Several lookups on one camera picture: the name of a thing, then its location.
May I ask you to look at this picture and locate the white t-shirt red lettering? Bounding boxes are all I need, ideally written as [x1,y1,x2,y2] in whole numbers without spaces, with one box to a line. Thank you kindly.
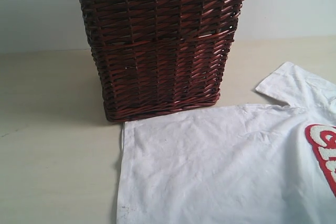
[116,62,335,223]

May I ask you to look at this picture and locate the dark brown wicker basket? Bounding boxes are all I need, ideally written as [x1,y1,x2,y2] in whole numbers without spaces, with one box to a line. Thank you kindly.
[79,0,243,122]

